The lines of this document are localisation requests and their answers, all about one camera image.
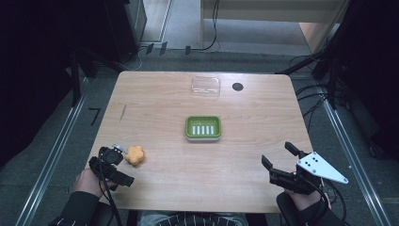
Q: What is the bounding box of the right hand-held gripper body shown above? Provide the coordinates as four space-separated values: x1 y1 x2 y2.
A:
268 151 349 196

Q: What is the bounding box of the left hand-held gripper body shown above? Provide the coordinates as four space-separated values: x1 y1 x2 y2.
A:
88 145 136 192

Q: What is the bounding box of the orange bread piece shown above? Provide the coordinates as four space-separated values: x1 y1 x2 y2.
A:
124 145 146 167

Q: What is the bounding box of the person's left hand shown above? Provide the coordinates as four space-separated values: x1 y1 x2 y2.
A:
73 168 118 200

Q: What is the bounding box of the person's right hand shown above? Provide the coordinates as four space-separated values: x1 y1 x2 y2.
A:
288 186 331 212

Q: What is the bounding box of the green soap dish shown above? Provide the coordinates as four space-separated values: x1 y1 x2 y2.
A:
184 115 223 142

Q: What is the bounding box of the black stand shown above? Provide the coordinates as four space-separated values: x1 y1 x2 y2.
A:
276 37 346 111
69 46 99 108

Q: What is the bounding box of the person's striped clothing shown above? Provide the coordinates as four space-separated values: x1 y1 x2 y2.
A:
136 211 249 226

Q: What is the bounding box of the clear plastic container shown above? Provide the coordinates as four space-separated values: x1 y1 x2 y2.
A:
190 75 222 99

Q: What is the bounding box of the dark curtain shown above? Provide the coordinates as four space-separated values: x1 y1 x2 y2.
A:
332 0 399 161
0 0 109 169

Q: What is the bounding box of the black cabinet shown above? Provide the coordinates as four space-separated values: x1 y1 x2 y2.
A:
103 0 149 64

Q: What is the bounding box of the white desk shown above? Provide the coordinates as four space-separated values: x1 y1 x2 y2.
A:
199 0 350 55

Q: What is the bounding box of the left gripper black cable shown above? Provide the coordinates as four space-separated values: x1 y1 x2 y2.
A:
97 147 124 226

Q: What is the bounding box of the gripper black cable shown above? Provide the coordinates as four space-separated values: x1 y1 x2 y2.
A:
322 178 348 222
97 147 124 226

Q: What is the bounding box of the metal floor rail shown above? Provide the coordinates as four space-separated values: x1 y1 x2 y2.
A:
319 90 393 226
14 78 91 226

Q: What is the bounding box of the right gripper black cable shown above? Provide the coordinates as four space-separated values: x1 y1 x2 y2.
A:
322 178 348 222

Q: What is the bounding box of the bundle of black floor cables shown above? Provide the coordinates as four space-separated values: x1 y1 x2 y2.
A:
288 55 333 133

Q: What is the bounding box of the hanging black cable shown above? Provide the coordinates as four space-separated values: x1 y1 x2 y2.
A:
187 0 221 53

